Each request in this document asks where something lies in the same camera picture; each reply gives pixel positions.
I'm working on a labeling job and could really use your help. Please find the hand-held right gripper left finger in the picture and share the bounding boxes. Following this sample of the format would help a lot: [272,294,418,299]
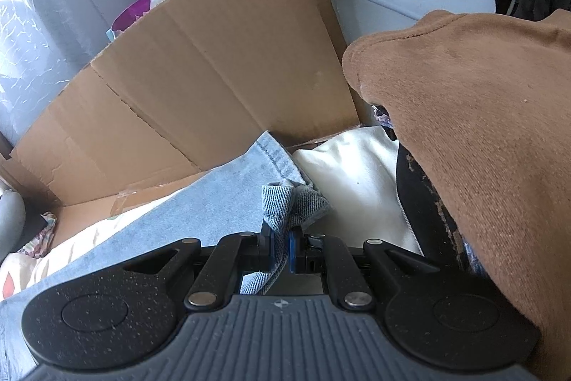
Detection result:
[120,221,276,312]

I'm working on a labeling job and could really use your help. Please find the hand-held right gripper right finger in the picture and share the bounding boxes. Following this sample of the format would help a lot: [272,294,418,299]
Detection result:
[288,227,443,312]

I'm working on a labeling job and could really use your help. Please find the light blue denim jeans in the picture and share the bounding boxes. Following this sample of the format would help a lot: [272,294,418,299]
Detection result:
[0,130,333,381]

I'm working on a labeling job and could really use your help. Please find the cream bear printed blanket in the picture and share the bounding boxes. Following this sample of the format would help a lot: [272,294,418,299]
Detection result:
[0,126,424,301]

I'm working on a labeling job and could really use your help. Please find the black leopard print cloth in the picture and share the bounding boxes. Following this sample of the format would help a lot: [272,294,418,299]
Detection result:
[372,104,487,279]

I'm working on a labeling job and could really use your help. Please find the flattened cardboard sheet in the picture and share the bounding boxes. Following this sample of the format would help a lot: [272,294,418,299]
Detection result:
[0,0,363,239]

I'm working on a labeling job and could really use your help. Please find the dark patterned cloth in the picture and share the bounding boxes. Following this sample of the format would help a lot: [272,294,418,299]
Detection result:
[24,209,58,259]

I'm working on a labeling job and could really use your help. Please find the grey neck pillow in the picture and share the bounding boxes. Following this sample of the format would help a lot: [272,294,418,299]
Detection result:
[0,190,26,252]

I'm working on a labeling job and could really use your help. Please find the purple and white plastic packet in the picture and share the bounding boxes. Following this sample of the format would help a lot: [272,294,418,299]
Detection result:
[105,0,201,42]

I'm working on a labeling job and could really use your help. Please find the grey wrapped mattress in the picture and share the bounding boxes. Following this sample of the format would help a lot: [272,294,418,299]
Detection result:
[0,0,155,150]

